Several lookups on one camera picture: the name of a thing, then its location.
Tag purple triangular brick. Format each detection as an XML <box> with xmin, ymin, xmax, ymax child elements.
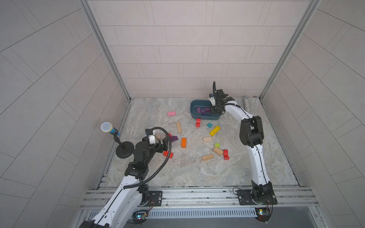
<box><xmin>171</xmin><ymin>136</ymin><xmax>179</xmax><ymax>142</ymax></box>

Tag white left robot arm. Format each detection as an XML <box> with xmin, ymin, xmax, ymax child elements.
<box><xmin>80</xmin><ymin>137</ymin><xmax>171</xmax><ymax>228</ymax></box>

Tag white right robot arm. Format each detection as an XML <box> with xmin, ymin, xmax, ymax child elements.
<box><xmin>209</xmin><ymin>83</ymin><xmax>277</xmax><ymax>205</ymax></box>

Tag teal storage bin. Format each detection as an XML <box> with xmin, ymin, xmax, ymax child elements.
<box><xmin>190</xmin><ymin>100</ymin><xmax>221</xmax><ymax>120</ymax></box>

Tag red brick lower left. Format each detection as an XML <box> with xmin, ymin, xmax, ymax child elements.
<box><xmin>163</xmin><ymin>151</ymin><xmax>174</xmax><ymax>159</ymax></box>

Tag glitter silver cylinder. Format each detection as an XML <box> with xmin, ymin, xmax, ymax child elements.
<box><xmin>243</xmin><ymin>96</ymin><xmax>251</xmax><ymax>113</ymax></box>

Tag orange brick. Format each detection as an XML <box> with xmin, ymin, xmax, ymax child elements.
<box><xmin>181</xmin><ymin>138</ymin><xmax>187</xmax><ymax>148</ymax></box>

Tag red arch brick upper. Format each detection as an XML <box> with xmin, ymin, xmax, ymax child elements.
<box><xmin>196</xmin><ymin>118</ymin><xmax>201</xmax><ymax>127</ymax></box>

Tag red arch brick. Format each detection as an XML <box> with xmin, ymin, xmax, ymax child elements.
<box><xmin>196</xmin><ymin>118</ymin><xmax>201</xmax><ymax>127</ymax></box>
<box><xmin>223</xmin><ymin>150</ymin><xmax>230</xmax><ymax>160</ymax></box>

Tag yellow brick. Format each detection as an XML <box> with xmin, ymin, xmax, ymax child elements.
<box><xmin>210</xmin><ymin>126</ymin><xmax>221</xmax><ymax>136</ymax></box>

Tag microphone on black stand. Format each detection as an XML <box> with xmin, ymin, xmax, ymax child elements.
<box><xmin>100</xmin><ymin>122</ymin><xmax>134</xmax><ymax>159</ymax></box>

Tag tan long brick lower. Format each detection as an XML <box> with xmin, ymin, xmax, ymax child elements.
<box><xmin>201</xmin><ymin>154</ymin><xmax>214</xmax><ymax>161</ymax></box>

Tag tan brick right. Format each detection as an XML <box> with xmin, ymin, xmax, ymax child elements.
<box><xmin>213</xmin><ymin>147</ymin><xmax>224</xmax><ymax>156</ymax></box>

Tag red arch brick lower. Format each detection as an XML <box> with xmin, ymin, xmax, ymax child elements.
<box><xmin>223</xmin><ymin>150</ymin><xmax>230</xmax><ymax>160</ymax></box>

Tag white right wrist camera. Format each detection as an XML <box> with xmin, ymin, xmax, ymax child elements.
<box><xmin>209</xmin><ymin>94</ymin><xmax>216</xmax><ymax>106</ymax></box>

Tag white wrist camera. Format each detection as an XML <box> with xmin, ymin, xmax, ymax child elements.
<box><xmin>145</xmin><ymin>129</ymin><xmax>158</xmax><ymax>145</ymax></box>
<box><xmin>209</xmin><ymin>94</ymin><xmax>216</xmax><ymax>106</ymax></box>

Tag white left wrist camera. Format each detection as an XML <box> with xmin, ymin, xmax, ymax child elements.
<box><xmin>145</xmin><ymin>129</ymin><xmax>158</xmax><ymax>145</ymax></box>

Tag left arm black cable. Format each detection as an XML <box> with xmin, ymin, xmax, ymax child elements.
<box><xmin>123</xmin><ymin>126</ymin><xmax>172</xmax><ymax>190</ymax></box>

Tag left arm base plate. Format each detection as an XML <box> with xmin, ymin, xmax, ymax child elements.
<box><xmin>139</xmin><ymin>191</ymin><xmax>163</xmax><ymax>207</ymax></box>

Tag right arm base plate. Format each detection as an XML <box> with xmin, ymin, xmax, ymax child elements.
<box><xmin>236</xmin><ymin>189</ymin><xmax>278</xmax><ymax>205</ymax></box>

